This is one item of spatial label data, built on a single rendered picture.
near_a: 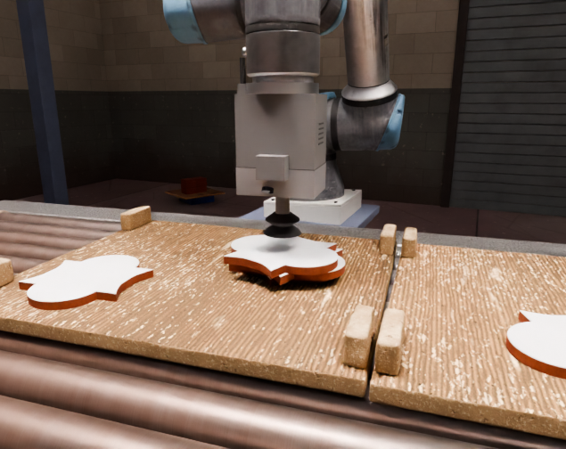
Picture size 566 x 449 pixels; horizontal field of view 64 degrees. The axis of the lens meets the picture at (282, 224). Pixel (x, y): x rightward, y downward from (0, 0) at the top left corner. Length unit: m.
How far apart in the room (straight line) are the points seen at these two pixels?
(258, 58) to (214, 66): 5.65
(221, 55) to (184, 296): 5.66
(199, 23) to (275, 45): 0.18
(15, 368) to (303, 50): 0.37
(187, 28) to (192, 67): 5.67
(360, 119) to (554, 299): 0.58
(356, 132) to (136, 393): 0.75
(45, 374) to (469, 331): 0.35
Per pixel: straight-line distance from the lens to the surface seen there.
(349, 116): 0.99
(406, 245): 0.59
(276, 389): 0.38
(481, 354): 0.40
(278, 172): 0.45
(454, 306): 0.48
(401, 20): 5.34
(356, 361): 0.35
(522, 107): 5.19
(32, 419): 0.38
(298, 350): 0.38
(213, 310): 0.45
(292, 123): 0.46
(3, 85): 6.15
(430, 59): 5.25
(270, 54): 0.46
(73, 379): 0.41
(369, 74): 0.96
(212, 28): 0.61
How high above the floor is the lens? 1.13
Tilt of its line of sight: 15 degrees down
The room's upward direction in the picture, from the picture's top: straight up
